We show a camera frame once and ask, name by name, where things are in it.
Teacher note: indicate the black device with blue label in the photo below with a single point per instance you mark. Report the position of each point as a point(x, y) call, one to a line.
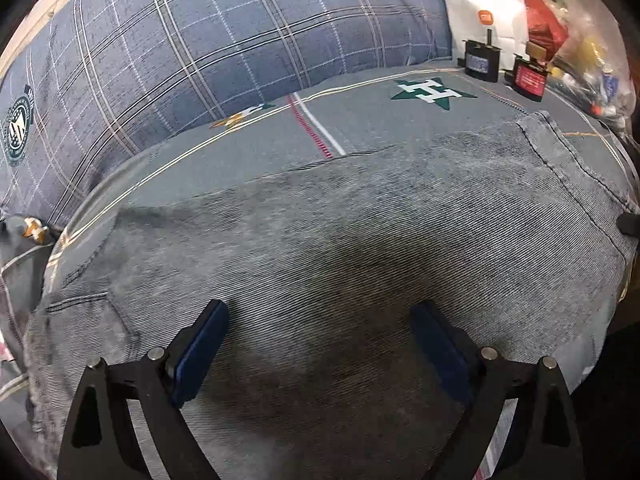
point(480, 62)

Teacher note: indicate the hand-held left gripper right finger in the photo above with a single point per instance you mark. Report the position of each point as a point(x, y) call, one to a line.
point(445, 355)

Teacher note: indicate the black device with red label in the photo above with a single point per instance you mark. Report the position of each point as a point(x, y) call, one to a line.
point(530, 80)

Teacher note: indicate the clear plastic bag of bottles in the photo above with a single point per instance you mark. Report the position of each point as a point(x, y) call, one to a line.
point(590, 60)

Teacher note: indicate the grey denim pants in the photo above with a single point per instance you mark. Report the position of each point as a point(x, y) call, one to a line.
point(325, 260)

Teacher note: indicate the white paper bag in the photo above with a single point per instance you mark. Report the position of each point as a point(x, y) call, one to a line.
point(470, 0)

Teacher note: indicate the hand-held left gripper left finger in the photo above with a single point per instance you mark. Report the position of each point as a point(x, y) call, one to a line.
point(200, 360)

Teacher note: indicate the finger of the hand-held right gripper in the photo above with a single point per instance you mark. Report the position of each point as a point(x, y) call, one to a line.
point(631, 224)

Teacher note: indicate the red plastic bag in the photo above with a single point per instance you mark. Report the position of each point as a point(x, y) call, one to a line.
point(542, 25)

